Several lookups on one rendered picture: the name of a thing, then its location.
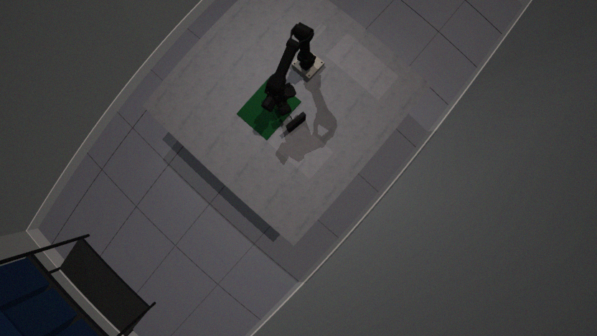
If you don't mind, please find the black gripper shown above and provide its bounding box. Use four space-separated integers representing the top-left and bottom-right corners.
276 93 291 116

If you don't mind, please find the green circuit board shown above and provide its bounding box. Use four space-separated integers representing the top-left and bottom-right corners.
237 80 301 140

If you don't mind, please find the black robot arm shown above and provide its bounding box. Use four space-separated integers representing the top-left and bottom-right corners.
261 22 316 112

